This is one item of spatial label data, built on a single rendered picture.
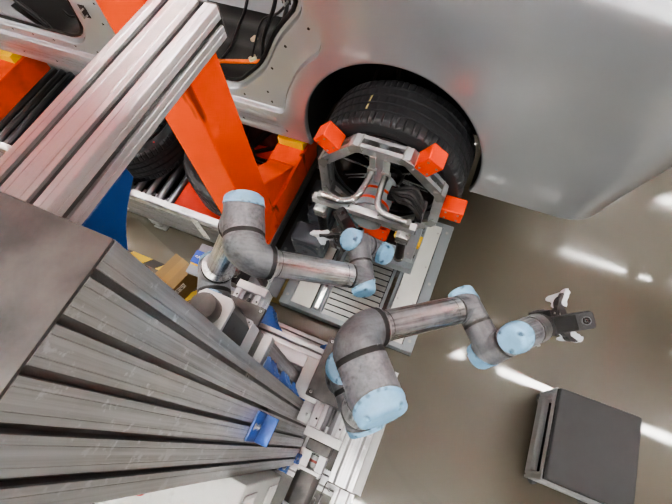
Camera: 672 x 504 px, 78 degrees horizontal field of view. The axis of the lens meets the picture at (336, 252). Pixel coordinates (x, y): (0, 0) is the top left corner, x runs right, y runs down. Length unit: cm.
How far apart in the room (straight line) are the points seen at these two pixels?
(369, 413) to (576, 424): 144
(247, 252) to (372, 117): 77
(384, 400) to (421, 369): 152
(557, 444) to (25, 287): 203
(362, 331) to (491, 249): 189
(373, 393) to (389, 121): 102
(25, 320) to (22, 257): 6
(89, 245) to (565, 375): 243
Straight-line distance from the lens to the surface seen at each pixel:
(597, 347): 273
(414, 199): 157
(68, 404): 48
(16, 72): 337
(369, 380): 89
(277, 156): 217
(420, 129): 161
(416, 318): 104
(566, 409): 220
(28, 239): 47
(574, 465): 219
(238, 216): 113
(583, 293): 280
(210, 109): 138
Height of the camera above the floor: 235
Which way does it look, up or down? 64 degrees down
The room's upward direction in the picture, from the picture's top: 7 degrees counter-clockwise
